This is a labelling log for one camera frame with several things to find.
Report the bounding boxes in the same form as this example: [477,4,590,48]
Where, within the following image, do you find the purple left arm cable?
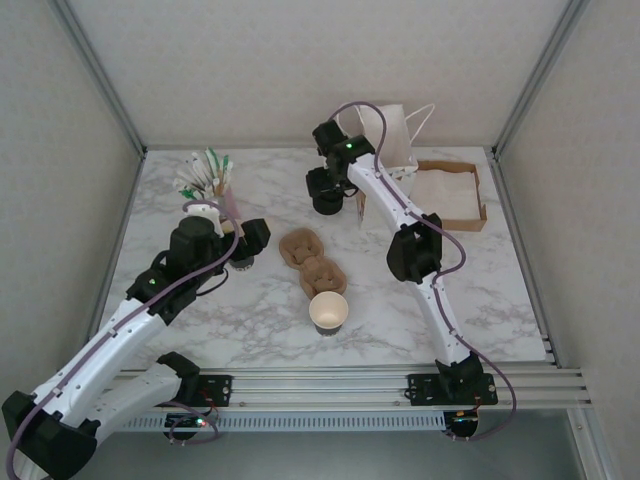
[4,199,241,469]

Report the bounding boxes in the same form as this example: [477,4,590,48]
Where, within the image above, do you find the grey slotted cable duct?
[119,412,446,432]

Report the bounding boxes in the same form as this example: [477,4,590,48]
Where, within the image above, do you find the black controller board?
[164,413,211,441]
[442,410,481,441]

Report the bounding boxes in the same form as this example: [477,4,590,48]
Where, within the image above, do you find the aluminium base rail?
[99,367,596,411]

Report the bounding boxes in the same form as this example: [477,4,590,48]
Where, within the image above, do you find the brown cardboard napkin tray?
[413,159,489,233]

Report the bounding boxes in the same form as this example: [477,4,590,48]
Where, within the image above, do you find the aluminium frame post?
[489,0,594,161]
[52,0,149,159]

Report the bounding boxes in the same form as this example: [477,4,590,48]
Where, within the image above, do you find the aluminium table side rail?
[487,149,561,369]
[77,149,149,371]

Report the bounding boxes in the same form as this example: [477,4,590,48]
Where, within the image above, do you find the single paper coffee cup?
[308,292,350,337]

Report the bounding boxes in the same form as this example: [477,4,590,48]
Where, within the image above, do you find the brown pulp cup carrier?
[278,227,349,303]

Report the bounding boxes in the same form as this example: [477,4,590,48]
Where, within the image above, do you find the white paper handle bag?
[333,102,436,229]

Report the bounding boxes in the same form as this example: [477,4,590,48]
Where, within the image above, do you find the white paper stick packet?
[172,172,206,194]
[187,157,211,189]

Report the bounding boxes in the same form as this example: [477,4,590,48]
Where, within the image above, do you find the stack of black lids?
[312,193,347,217]

